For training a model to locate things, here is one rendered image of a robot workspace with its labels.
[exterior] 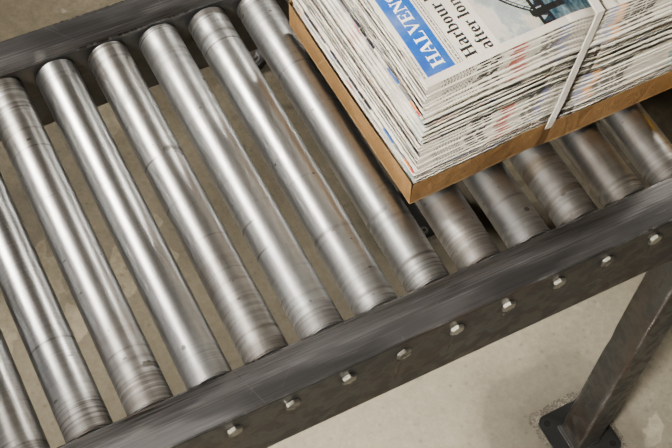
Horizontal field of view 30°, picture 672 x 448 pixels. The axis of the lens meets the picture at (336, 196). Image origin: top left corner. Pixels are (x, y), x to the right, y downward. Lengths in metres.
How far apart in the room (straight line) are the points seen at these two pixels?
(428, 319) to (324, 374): 0.13
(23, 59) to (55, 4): 1.13
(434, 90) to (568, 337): 1.11
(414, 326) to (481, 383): 0.88
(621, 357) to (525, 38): 0.74
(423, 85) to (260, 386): 0.34
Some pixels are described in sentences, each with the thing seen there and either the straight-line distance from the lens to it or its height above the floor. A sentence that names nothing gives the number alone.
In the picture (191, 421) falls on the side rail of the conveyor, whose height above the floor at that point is 0.80.
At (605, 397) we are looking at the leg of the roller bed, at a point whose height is 0.22.
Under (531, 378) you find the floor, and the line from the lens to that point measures 2.21.
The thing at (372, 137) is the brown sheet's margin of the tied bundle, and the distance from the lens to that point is 1.40.
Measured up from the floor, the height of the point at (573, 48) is 0.98.
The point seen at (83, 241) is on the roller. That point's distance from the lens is 1.36.
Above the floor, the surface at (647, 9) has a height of 1.00.
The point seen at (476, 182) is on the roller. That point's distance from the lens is 1.43.
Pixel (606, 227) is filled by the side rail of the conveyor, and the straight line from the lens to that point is 1.42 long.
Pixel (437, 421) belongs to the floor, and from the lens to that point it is 2.15.
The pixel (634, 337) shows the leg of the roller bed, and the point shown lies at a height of 0.41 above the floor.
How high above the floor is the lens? 1.96
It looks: 57 degrees down
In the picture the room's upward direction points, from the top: 7 degrees clockwise
